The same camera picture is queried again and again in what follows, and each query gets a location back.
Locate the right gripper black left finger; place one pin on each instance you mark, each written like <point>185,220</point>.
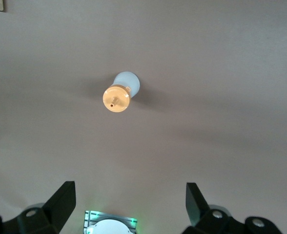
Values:
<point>58,209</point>

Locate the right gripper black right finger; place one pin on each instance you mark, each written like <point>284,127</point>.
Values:
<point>198,209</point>

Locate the orange-capped translucent bottle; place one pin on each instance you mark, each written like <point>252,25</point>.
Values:
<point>119,100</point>

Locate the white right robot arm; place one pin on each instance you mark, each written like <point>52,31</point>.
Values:
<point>109,228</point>

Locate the brown table cover sheet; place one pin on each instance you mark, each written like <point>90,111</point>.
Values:
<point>207,97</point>

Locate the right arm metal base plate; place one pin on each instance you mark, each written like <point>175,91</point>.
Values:
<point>92,215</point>

